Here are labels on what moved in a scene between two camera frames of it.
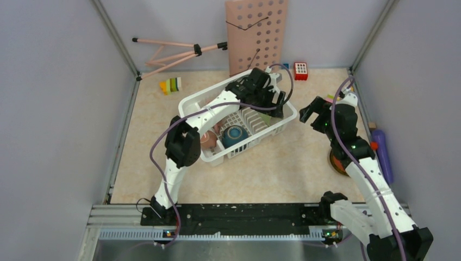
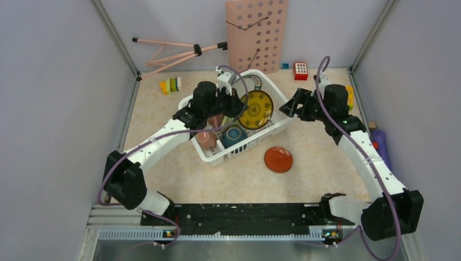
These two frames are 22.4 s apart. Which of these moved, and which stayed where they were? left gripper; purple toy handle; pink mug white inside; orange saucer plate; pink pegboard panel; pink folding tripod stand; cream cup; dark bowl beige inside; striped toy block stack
Moved: left gripper; orange saucer plate; cream cup
Stayed: striped toy block stack; pink mug white inside; dark bowl beige inside; pink pegboard panel; purple toy handle; pink folding tripod stand
